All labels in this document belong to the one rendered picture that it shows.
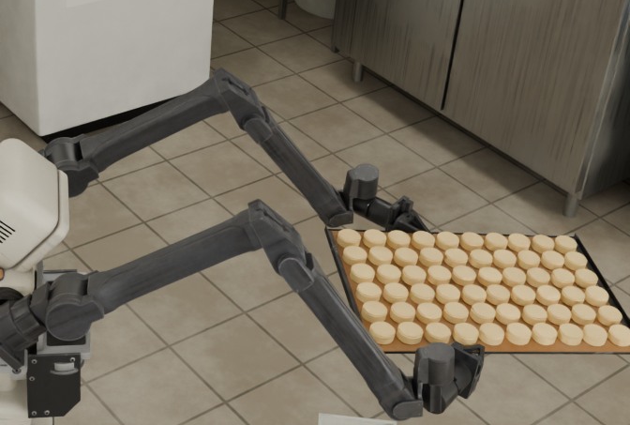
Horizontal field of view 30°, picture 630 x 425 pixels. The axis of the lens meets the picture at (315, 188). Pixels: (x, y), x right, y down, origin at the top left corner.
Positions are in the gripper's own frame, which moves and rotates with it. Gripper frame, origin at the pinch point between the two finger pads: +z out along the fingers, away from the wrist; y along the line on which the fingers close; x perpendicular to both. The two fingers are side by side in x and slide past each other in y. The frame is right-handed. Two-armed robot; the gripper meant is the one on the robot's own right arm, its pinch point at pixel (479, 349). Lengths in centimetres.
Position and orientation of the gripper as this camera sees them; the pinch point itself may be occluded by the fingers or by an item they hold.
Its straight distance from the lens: 236.0
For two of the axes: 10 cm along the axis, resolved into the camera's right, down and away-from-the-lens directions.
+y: 1.5, -8.2, -5.5
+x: -8.2, -4.1, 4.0
